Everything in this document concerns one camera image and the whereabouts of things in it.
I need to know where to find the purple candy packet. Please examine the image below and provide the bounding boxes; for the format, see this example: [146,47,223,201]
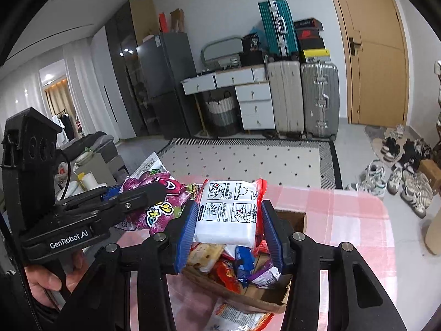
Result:
[115,170,204,232]

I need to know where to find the arched mirror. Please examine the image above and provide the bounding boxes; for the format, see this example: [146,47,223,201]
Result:
[201,36,243,70]

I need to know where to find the cream waste bin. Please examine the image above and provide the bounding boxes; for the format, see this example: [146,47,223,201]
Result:
[423,210,441,256]

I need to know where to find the pink checked tablecloth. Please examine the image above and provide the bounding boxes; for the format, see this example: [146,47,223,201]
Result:
[114,179,395,331]

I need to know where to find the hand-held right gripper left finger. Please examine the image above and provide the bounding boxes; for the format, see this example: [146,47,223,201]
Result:
[55,202,200,331]

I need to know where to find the yellow black shoe box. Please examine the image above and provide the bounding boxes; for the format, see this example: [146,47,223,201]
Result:
[302,49,330,64]

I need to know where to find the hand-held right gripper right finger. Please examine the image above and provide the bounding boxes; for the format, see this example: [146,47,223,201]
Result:
[261,200,409,331]

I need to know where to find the silver suitcase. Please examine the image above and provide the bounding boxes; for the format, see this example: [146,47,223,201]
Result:
[301,61,340,141]

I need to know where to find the small brown cardboard box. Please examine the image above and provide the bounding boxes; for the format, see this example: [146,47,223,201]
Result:
[418,159,441,191]

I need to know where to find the flat cardboard sheets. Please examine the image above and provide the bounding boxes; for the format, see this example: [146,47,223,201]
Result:
[129,0,185,45]

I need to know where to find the teal suitcase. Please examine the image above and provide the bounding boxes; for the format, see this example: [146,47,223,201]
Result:
[258,0,299,59]

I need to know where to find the black shoe box red logo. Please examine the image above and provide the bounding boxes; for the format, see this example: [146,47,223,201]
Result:
[296,29,325,51]

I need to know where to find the black shoe box red stripe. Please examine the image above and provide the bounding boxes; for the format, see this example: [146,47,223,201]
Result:
[294,19,324,31]

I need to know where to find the white dotted rug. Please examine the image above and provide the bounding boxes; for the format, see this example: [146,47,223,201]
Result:
[157,138,343,190]

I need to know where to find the black printed bag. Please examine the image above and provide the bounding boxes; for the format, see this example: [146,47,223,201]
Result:
[241,34,261,53]

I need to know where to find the grey white appliance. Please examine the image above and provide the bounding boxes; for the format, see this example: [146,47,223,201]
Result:
[74,141,130,189]

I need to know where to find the small purple white packet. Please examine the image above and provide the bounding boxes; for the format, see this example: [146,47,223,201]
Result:
[250,265,282,287]

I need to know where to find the person's left hand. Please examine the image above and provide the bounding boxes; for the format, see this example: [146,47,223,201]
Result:
[25,251,88,300]

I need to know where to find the clear cookie packet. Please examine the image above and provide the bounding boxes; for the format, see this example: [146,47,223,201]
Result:
[188,243,227,271]

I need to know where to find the person's left forearm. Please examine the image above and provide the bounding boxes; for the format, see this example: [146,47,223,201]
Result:
[0,269,47,331]

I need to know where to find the dark grey fridge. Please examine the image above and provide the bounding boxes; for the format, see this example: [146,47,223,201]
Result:
[136,33,204,140]

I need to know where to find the orange noodle packet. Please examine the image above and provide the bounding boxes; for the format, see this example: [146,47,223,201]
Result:
[208,301,275,331]

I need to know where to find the grey printed paper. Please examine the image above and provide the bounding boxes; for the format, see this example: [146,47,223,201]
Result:
[133,153,166,180]

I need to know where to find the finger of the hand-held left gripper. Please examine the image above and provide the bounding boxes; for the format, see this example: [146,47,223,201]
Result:
[57,181,170,229]
[57,184,124,207]

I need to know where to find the wooden door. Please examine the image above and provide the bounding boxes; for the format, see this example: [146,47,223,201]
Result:
[322,0,410,126]

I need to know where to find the grey white laundry basket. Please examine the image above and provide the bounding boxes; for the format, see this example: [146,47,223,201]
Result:
[203,91,240,137]

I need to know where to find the white red-edged snack packet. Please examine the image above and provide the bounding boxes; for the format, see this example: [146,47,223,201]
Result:
[193,178,268,249]

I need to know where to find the white curtain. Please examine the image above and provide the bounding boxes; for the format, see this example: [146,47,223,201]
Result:
[62,28,119,143]

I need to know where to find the grey doormat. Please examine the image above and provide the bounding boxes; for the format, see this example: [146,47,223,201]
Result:
[364,124,407,159]

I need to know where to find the white desk with drawers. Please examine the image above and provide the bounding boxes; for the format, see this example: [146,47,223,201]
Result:
[181,66,276,131]

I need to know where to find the dark glass cabinet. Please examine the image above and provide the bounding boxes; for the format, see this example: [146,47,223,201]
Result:
[105,0,152,138]

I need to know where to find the pile of shoes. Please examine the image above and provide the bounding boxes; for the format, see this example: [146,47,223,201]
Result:
[346,124,441,220]

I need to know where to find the blue snack packet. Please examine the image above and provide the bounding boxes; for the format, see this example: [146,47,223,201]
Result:
[234,245,257,287]

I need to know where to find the red snack packet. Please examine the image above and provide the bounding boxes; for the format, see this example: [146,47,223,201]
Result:
[210,258,249,294]

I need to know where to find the beige suitcase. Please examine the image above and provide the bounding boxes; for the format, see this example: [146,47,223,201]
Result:
[267,60,306,139]

